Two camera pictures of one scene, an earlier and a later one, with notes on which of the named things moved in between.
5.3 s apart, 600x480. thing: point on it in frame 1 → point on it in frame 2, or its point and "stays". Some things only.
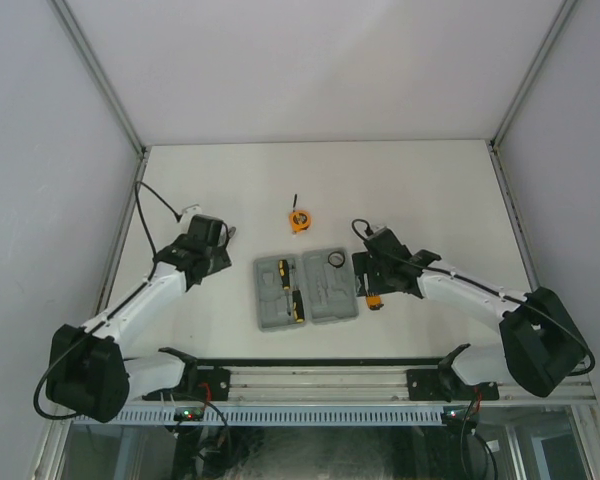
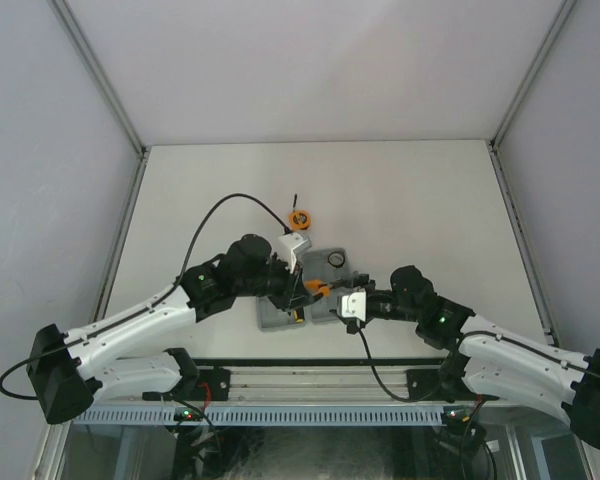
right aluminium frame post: (566, 7) stays
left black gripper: (220, 259) → (293, 294)
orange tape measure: (299, 220) stays
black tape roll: (336, 259) stays
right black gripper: (364, 264) → (371, 286)
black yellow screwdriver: (298, 307) stays
